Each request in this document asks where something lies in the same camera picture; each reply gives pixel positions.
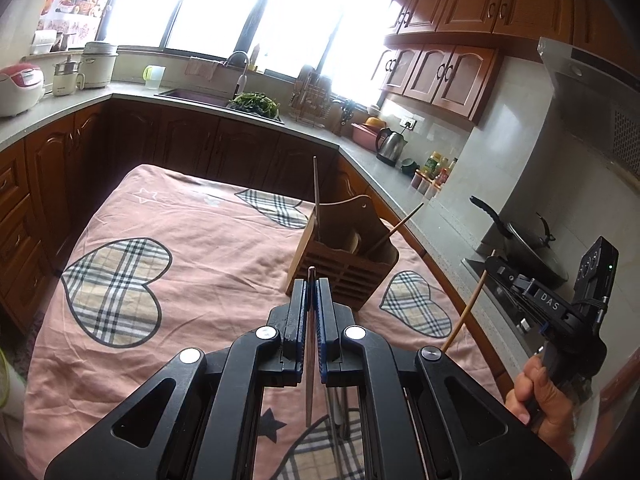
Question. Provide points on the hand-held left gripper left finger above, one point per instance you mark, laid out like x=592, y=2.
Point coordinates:
x=300, y=322

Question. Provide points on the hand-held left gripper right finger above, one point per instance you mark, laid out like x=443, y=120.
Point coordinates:
x=322, y=322

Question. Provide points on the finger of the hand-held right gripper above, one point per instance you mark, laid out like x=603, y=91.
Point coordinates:
x=525, y=302
x=507, y=270

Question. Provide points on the plain wooden chopstick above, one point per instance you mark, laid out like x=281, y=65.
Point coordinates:
x=470, y=305
x=397, y=227

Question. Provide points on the wooden utensil holder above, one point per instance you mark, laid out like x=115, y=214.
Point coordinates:
x=340, y=270

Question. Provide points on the metal chopstick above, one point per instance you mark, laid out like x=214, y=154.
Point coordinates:
x=341, y=410
x=309, y=402
x=317, y=195

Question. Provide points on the person's right hand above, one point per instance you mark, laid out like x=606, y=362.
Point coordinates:
x=535, y=395

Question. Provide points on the gas stove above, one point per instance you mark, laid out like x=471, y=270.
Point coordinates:
x=505, y=305

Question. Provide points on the black wok with lid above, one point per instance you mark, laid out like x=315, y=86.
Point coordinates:
x=535, y=255

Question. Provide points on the pink blanket with plaid hearts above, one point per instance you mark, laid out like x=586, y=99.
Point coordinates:
x=200, y=260

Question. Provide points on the row of spice jars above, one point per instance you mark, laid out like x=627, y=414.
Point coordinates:
x=425, y=185

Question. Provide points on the cluster of sauce bottles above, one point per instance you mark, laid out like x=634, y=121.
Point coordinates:
x=440, y=165

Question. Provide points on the dark green container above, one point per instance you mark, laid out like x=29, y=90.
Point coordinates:
x=408, y=166

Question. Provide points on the steel electric kettle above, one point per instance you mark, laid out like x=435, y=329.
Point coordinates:
x=390, y=147

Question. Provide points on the pink plastic basin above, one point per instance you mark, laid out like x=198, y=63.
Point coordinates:
x=365, y=137

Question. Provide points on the steel range hood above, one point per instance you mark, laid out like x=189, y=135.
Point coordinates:
x=590, y=95

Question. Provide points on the orange bowl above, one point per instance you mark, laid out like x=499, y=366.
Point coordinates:
x=373, y=121

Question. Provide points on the metal dish rack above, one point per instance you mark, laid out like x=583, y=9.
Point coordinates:
x=312, y=100

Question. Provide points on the green leafy vegetables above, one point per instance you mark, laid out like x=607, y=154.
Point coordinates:
x=255, y=102

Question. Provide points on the kitchen sink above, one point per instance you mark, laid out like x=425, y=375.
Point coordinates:
x=195, y=96

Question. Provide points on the steel kitchen faucet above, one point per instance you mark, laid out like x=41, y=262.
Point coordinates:
x=242, y=75

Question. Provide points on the yellow oil bottle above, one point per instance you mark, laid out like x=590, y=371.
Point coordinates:
x=256, y=57

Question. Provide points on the pink dish cloth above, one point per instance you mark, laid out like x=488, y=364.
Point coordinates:
x=202, y=67

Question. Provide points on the clear jug with green lid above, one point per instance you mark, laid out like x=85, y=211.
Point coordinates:
x=154, y=79

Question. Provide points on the wooden base cabinets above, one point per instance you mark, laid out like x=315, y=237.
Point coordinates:
x=50, y=170

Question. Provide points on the white plastic object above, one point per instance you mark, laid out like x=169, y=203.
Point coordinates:
x=11, y=390

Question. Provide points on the large white cooker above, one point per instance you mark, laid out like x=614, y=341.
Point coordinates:
x=99, y=70

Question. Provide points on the kitchen window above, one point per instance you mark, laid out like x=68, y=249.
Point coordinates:
x=215, y=10

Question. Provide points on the small white electric pot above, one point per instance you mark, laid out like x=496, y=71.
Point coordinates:
x=67, y=80

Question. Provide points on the red and white rice cooker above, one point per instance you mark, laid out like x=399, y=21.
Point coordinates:
x=20, y=92

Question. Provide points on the white wall socket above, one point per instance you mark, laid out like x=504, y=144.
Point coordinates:
x=409, y=123

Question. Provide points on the wooden wall cabinets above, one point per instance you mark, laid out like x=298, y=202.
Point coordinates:
x=450, y=75

